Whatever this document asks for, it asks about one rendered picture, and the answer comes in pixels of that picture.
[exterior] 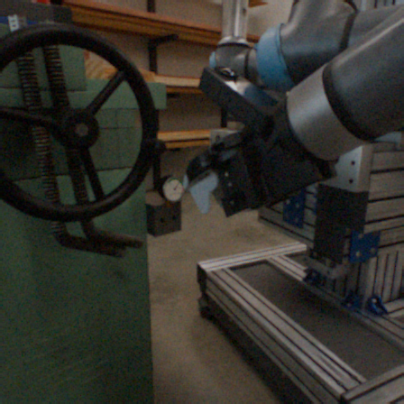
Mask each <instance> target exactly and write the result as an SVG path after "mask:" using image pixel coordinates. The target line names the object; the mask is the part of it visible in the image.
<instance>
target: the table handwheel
mask: <svg viewBox="0 0 404 404"><path fill-rule="evenodd" d="M53 45H62V46H70V47H79V48H81V49H84V50H86V51H90V52H91V53H93V54H95V55H98V56H99V57H101V58H102V59H104V60H106V62H107V63H110V64H111V65H112V66H113V67H115V69H116V70H117V71H116V73H115V75H114V76H113V77H112V78H111V79H110V80H109V81H108V82H107V84H106V86H104V88H103V89H102V90H101V91H100V92H99V94H98V95H97V96H96V97H95V98H94V99H93V100H92V101H91V103H90V104H89V105H88V106H87V107H86V108H84V109H82V108H66V109H63V110H61V111H59V112H58V113H57V114H56V115H36V114H31V113H28V112H24V111H21V110H17V109H14V108H11V107H4V106H0V118H2V119H6V120H10V121H15V122H18V123H26V124H31V125H35V126H39V127H41V128H45V129H48V130H47V132H48V134H47V135H48V136H49V137H53V138H54V139H55V140H56V141H57V142H58V143H59V144H60V145H61V146H65V147H69V148H71V149H75V150H77V152H78V155H79V158H80V159H81V161H82V163H83V166H84V168H85V172H86V174H87V177H88V180H89V183H90V184H91V187H92V191H93V194H94V197H95V200H92V201H89V202H86V203H83V204H76V205H62V204H55V203H51V202H48V201H46V200H43V199H40V198H36V197H34V196H32V195H31V194H29V193H28V192H26V191H23V189H21V188H19V187H18V186H17V185H16V184H14V183H13V182H12V181H11V180H10V179H9V178H8V176H7V175H6V174H5V173H4V171H3V170H2V169H1V168H0V198H1V199H2V200H3V201H4V202H5V203H6V204H8V206H10V207H14V208H16V210H18V211H20V212H22V213H24V214H27V215H30V216H33V217H36V218H39V219H41V220H46V221H50V222H51V221H56V222H76V221H86V220H89V219H92V218H95V217H98V216H101V215H103V214H107V213H108V212H110V211H112V210H114V209H115V208H116V207H119V206H121V205H122V204H123V202H125V200H127V199H128V198H130V196H131V195H132V194H133V193H134V192H135V191H136V190H137V188H139V186H140V185H141V184H142V183H143V181H144V180H145V177H146V175H147V174H148V172H149V169H150V168H151V166H152V161H153V158H154V154H152V153H150V152H148V151H146V150H144V149H142V148H141V146H140V150H139V153H138V155H137V160H136V162H135V164H134V165H133V168H132V169H131V170H130V173H129V174H128V176H127V177H125V179H124V180H123V182H122V183H121V184H119V185H118V186H117V187H116V188H115V189H114V190H113V191H110V192H109V193H107V195H105V192H104V190H103V189H102V186H101V184H100V179H99V177H98V176H97V173H96V169H95V166H94V163H93V161H92V155H91V153H90V150H89V148H90V147H92V146H93V145H94V144H95V143H96V141H97V140H98V138H99V123H98V121H97V119H96V118H95V115H96V114H97V113H98V111H99V109H100V108H101V107H102V106H103V105H104V103H105V102H106V101H107V99H108V98H109V97H110V96H111V95H112V94H113V93H114V92H115V90H116V89H117V88H118V87H119V86H121V84H122V82H123V81H124V80H126V82H127V83H128V85H129V87H130V89H131V90H132V91H133V93H134V96H135V98H136V101H137V105H138V107H139V110H140V115H141V119H142V140H145V139H158V117H157V112H156V108H155V104H154V101H153V99H152V92H151V91H150V88H149V87H148V85H147V83H146V81H145V79H144V77H143V75H142V73H141V71H139V70H138V69H137V66H136V65H135V64H134V63H133V62H132V61H131V60H130V59H129V56H127V55H126V54H125V53H124V52H122V50H121V49H120V48H118V47H116V46H115V45H114V44H113V43H112V42H111V41H109V40H107V39H106V38H104V37H102V36H101V35H99V34H98V33H96V32H91V31H90V30H87V29H84V28H82V27H79V26H76V25H73V24H68V23H35V24H30V25H27V26H24V27H22V28H19V29H17V30H14V31H11V32H9V33H7V34H6V35H4V36H3V37H1V38H0V73H1V72H2V71H3V70H4V69H5V68H6V66H7V65H8V64H9V63H10V62H12V61H14V60H15V59H16V58H17V57H19V56H20V55H22V54H24V53H26V52H28V51H30V50H33V49H36V48H38V47H46V46H53Z"/></svg>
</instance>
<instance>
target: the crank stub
mask: <svg viewBox="0 0 404 404"><path fill-rule="evenodd" d="M140 146H141V148H142V149H144V150H146V151H147V152H150V153H152V154H163V153H164V152H165V151H166V149H167V144H166V143H165V142H164V141H163V140H162V139H145V140H142V141H141V142H140Z"/></svg>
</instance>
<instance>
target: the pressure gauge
mask: <svg viewBox="0 0 404 404"><path fill-rule="evenodd" d="M177 185H178V186H177ZM176 186H177V187H176ZM174 188H176V190H174ZM158 192H159V194H160V197H161V198H162V199H165V204H166V207H171V202H176V201H178V200H180V199H182V196H183V195H184V192H185V191H184V188H183V179H182V177H178V176H173V175H166V176H164V177H162V178H161V179H160V182H159V184H158Z"/></svg>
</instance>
